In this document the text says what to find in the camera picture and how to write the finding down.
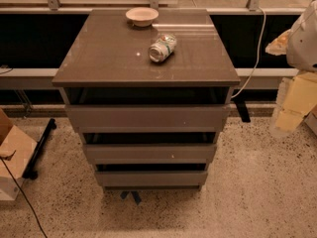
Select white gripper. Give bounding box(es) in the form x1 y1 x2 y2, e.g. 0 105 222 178
265 30 317 137

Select grey bottom drawer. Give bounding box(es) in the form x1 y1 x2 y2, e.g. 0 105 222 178
95 171 207 187

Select grey drawer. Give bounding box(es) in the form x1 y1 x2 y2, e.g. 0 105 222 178
83 144 216 165
65 105 230 133
95 171 207 187

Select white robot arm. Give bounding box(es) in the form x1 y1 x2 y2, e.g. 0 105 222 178
265 0 317 137

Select grey drawer cabinet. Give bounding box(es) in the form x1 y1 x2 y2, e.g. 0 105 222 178
53 9 240 190

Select grey top drawer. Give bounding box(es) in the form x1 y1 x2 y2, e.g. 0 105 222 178
65 105 230 133

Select grey middle drawer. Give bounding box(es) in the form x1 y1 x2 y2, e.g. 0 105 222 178
83 144 216 165

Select cardboard box right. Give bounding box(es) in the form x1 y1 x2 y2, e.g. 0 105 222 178
305 105 317 135

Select cardboard box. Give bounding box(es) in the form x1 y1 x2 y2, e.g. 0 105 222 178
0 109 37 201
305 105 317 135

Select crushed green white can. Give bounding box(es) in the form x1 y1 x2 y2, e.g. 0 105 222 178
149 34 177 62

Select white ceramic bowl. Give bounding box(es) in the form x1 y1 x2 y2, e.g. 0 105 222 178
126 7 159 27

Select black stand leg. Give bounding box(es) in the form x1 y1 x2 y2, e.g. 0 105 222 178
23 118 56 179

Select cardboard box left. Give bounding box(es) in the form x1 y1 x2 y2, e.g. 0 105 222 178
0 109 37 201

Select white cable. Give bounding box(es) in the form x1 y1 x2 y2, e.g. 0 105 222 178
230 7 267 100

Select black cable on floor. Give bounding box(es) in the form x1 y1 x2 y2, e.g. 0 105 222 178
0 156 50 238

